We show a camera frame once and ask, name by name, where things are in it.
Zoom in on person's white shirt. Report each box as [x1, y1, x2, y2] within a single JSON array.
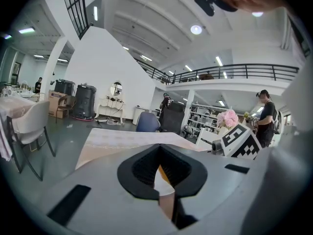
[[241, 60, 313, 235]]

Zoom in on pink patterned tablecloth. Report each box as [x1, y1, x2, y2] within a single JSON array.
[[75, 127, 214, 170]]

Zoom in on black grid window frame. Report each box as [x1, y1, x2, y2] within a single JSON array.
[[60, 0, 89, 41]]

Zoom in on pink flower bouquet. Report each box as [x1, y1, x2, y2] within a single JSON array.
[[217, 109, 240, 130]]

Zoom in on orange food piece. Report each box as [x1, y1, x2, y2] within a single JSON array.
[[158, 164, 172, 185]]

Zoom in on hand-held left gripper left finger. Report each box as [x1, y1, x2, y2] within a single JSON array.
[[117, 143, 161, 201]]

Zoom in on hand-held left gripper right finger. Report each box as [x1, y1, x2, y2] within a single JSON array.
[[160, 143, 208, 230]]

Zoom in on white plate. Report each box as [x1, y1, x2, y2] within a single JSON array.
[[155, 173, 176, 196]]

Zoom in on round wall mirror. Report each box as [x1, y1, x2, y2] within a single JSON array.
[[110, 81, 123, 97]]

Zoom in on cardboard box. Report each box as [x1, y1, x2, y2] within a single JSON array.
[[47, 90, 68, 119]]

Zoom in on white cylinder bin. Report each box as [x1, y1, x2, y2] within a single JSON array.
[[133, 106, 145, 126]]

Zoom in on black balcony railing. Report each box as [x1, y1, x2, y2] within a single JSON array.
[[135, 58, 300, 86]]

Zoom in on tall black machine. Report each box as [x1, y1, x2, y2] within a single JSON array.
[[72, 84, 97, 120]]

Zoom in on white storage shelves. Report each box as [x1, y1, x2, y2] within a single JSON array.
[[185, 103, 222, 140]]

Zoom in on small black bin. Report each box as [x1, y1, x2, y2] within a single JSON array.
[[54, 79, 76, 96]]

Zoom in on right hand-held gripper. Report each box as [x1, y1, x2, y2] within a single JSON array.
[[211, 123, 263, 160]]

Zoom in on white console table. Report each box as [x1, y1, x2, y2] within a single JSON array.
[[94, 95, 126, 125]]

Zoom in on blue office chair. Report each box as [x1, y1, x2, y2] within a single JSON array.
[[135, 111, 161, 133]]

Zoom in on white padded chair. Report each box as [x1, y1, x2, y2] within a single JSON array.
[[6, 100, 57, 182]]

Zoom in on brown wicker chair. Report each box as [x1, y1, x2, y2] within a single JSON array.
[[55, 94, 77, 124]]

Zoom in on black head camera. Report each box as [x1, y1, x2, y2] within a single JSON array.
[[194, 0, 216, 17]]

